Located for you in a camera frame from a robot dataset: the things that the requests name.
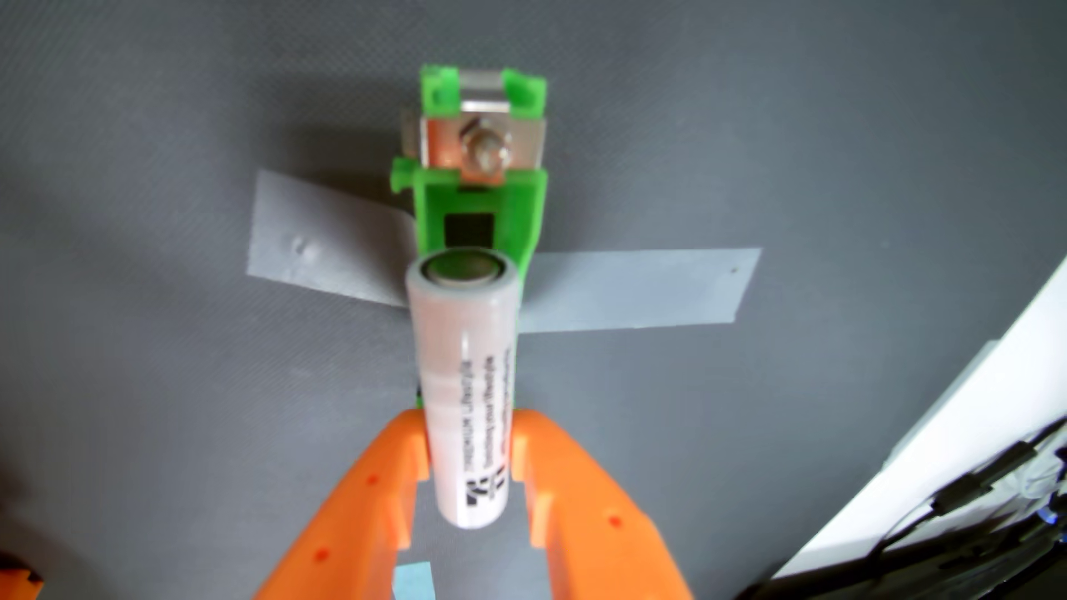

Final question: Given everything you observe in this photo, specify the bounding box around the black adapter cable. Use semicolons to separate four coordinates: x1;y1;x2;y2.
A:
867;417;1067;559

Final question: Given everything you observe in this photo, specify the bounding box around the grey tape strip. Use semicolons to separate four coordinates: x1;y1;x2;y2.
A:
517;247;763;334
246;170;418;309

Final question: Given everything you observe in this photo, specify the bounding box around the light blue paper strip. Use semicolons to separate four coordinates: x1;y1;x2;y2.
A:
392;561;436;600

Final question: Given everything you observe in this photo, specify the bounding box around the green battery holder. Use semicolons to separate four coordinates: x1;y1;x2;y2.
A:
390;65;550;409

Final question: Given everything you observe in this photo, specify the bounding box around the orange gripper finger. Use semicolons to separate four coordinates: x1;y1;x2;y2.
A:
508;408;695;600
252;407;431;600

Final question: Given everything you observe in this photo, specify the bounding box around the dark grey table mat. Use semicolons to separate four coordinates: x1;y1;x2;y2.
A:
0;0;1067;600

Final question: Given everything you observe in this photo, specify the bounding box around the white cylindrical battery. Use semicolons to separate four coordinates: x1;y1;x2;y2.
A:
405;247;522;531

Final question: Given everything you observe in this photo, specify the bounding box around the black Dell laptop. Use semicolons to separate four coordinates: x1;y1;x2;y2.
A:
734;508;1067;600

